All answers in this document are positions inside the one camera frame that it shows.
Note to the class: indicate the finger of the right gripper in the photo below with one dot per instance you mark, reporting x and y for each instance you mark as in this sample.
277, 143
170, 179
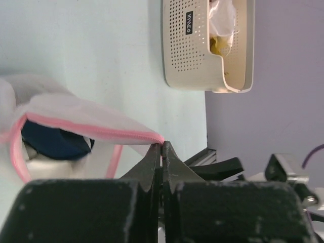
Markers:
218, 171

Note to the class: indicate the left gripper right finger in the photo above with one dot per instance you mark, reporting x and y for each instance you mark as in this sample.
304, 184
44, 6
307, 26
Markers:
197, 210

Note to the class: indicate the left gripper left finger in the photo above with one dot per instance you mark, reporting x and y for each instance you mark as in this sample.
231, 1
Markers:
92, 210

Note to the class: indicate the white mesh laundry bag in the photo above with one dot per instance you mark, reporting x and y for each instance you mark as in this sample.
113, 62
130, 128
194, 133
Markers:
45, 102

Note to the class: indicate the dark navy bra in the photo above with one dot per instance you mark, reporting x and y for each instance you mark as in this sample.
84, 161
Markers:
56, 143

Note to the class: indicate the cream plastic laundry basket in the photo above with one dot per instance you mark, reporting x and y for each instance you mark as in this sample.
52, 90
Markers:
188, 62

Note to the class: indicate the yellow garment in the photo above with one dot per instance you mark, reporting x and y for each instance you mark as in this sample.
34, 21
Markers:
217, 45

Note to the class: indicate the white crumpled garment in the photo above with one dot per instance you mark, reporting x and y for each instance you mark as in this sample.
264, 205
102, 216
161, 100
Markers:
222, 22

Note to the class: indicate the aluminium frame rail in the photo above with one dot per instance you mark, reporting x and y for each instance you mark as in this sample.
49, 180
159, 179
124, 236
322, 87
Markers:
205, 157

